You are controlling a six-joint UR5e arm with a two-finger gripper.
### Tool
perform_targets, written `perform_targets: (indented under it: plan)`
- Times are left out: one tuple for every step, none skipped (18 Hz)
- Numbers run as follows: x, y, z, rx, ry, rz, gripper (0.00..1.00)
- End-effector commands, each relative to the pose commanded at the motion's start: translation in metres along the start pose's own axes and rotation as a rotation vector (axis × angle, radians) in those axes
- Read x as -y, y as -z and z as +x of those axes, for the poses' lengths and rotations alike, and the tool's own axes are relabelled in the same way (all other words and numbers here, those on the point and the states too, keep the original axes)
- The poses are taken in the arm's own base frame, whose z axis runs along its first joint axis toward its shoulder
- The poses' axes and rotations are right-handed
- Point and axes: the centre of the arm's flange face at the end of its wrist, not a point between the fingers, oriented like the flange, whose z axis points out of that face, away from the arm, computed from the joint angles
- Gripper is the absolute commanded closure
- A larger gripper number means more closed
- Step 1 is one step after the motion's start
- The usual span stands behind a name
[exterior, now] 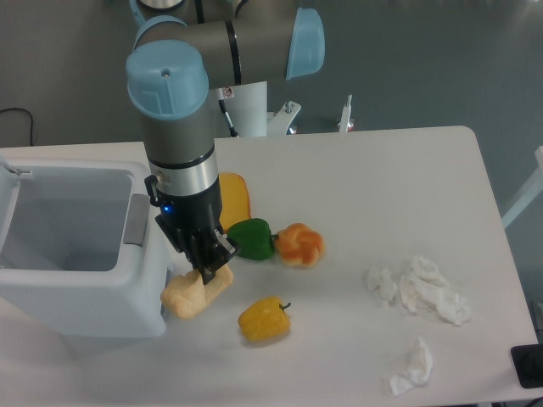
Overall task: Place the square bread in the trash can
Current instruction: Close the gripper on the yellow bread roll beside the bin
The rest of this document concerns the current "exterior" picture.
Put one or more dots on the white plastic trash can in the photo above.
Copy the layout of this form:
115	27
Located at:
80	251

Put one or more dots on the small crumpled white tissue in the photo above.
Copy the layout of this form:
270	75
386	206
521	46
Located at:
381	280

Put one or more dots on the green bell pepper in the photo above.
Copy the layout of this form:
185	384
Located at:
254	239

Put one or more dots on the orange bread slice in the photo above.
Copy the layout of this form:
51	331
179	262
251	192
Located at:
235	199

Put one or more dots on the beige square bread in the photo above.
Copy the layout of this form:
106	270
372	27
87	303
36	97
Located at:
187	296

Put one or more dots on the white frame at right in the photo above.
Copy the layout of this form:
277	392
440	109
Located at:
525	195

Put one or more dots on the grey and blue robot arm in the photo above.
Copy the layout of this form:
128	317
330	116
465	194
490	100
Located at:
182	53

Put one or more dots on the lower crumpled white tissue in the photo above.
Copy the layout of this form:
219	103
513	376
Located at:
417	372

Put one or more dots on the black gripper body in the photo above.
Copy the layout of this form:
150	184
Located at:
192	223

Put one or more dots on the orange knotted bread roll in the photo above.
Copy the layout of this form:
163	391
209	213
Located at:
300	246

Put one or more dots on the large crumpled white tissue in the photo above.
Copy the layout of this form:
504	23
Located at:
422	286

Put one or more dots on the yellow bell pepper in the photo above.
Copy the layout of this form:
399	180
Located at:
265	319

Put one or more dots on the black device at edge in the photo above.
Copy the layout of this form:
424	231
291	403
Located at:
527	360

